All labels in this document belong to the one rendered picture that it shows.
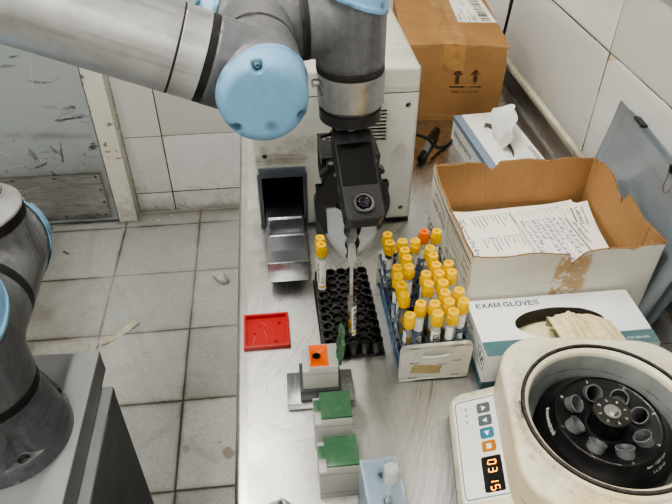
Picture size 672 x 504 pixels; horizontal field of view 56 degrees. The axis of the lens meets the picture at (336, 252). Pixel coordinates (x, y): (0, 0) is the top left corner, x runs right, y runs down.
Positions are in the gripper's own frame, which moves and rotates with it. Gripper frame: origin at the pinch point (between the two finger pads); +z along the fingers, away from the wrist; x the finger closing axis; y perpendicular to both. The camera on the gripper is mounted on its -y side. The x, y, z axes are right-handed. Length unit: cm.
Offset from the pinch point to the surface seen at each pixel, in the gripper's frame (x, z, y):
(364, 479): 2.4, 7.7, -27.9
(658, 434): -30.7, 7.5, -26.5
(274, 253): 10.3, 13.7, 17.5
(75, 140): 82, 66, 156
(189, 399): 41, 105, 61
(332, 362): 3.7, 10.0, -9.8
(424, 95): -26, 12, 67
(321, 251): 3.2, 7.3, 9.4
